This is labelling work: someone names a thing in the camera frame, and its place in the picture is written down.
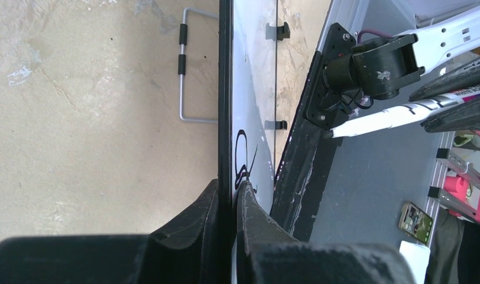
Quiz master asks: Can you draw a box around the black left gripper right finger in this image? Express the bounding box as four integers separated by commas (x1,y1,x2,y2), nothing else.
236,180,415,283

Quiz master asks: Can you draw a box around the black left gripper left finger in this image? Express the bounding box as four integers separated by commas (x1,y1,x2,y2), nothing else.
0,180,219,283

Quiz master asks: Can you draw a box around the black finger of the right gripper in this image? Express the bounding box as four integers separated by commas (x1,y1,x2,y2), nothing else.
421,97,480,133
409,56,480,102

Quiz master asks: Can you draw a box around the silver whiteboard marker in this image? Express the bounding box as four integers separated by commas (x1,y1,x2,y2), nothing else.
324,85,480,138

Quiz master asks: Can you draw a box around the white whiteboard black frame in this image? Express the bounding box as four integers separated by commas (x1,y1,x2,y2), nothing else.
179,0,291,284

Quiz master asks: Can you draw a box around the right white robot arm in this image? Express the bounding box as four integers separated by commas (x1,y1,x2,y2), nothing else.
220,1,480,283

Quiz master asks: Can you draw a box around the pink red object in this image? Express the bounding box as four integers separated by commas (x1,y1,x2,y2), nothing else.
443,176,480,225

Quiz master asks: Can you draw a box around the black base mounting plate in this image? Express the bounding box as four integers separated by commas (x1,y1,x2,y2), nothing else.
270,22,356,242

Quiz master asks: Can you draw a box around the smartphone on floor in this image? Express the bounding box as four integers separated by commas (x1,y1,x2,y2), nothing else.
398,202,434,246

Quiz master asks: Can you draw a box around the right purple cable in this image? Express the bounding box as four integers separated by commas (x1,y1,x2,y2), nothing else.
356,28,394,44

